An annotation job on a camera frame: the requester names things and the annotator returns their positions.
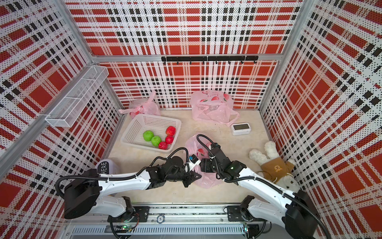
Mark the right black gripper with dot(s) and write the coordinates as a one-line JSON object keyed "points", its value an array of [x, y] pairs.
{"points": [[205, 165]]}

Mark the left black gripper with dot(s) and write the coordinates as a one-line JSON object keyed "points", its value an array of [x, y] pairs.
{"points": [[189, 179]]}

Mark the red apple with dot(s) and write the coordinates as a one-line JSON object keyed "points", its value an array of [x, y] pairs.
{"points": [[163, 145], [169, 139], [171, 131]]}

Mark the pink plastic bag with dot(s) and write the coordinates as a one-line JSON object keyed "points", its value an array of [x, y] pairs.
{"points": [[207, 180], [145, 106], [213, 106]]}

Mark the green apple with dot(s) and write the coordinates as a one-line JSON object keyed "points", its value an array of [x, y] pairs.
{"points": [[156, 140], [147, 135]]}

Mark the white plastic basket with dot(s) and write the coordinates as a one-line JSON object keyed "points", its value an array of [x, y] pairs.
{"points": [[133, 134]]}

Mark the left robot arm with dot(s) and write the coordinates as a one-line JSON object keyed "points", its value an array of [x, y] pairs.
{"points": [[92, 192]]}

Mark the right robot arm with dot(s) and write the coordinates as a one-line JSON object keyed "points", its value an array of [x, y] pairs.
{"points": [[295, 211]]}

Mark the white digital clock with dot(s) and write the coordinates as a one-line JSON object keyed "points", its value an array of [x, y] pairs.
{"points": [[242, 128]]}

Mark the white plush teddy bear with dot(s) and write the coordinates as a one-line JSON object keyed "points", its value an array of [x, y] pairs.
{"points": [[274, 168]]}

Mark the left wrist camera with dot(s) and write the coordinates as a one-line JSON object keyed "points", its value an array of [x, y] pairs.
{"points": [[193, 161]]}

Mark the black hook rail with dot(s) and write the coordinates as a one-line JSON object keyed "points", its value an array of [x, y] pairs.
{"points": [[209, 58]]}

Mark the white wire wall shelf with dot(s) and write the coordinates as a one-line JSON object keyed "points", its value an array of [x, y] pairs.
{"points": [[67, 111]]}

